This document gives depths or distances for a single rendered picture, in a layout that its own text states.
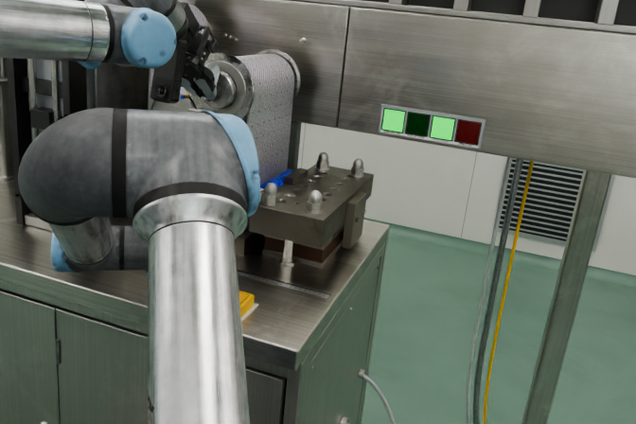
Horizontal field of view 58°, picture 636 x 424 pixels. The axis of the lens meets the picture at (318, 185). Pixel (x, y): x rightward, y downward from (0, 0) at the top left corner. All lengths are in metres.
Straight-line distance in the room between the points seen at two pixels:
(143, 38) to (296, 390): 0.62
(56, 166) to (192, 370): 0.24
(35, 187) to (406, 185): 3.40
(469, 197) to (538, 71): 2.54
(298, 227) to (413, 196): 2.79
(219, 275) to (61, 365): 0.81
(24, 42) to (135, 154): 0.23
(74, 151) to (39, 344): 0.79
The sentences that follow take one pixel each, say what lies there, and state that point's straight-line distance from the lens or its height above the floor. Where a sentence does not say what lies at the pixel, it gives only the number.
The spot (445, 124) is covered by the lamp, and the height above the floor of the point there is 1.20.
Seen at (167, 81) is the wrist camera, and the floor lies 1.28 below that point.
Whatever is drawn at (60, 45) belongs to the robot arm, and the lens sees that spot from 0.77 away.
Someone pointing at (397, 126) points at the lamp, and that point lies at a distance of 1.42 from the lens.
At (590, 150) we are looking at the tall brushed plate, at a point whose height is 1.19.
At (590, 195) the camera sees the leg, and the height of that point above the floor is 1.05.
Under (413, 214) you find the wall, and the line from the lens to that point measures 3.95.
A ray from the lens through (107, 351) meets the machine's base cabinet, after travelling 1.22.
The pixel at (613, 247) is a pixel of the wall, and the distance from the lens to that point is 3.97.
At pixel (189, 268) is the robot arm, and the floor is 1.19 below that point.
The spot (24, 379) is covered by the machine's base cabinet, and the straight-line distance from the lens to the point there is 1.42.
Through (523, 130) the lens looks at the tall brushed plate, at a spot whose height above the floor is 1.21.
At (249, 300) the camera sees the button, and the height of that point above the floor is 0.92.
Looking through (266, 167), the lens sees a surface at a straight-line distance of 1.32.
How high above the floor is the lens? 1.43
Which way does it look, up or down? 17 degrees down
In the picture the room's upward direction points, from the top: 6 degrees clockwise
